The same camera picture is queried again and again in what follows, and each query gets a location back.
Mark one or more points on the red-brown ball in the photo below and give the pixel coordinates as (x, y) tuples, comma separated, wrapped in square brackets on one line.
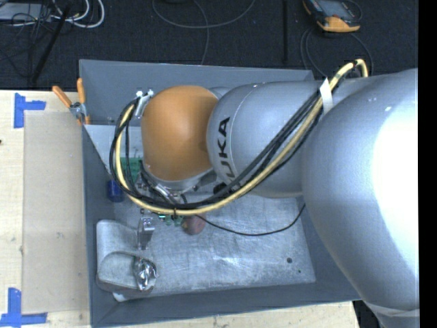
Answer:
[(194, 227)]

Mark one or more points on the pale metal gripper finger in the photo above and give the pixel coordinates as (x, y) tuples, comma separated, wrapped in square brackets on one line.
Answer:
[(144, 211), (146, 229)]

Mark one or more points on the pale flat board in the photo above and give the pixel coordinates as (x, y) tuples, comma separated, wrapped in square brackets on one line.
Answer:
[(51, 210)]

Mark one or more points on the blue cup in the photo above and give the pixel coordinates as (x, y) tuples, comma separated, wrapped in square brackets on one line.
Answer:
[(114, 191)]

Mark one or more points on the grey metal bin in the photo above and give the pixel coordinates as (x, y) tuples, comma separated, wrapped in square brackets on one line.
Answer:
[(239, 251)]

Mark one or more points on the green patterned object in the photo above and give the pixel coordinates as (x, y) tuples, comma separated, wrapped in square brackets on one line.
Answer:
[(134, 165)]

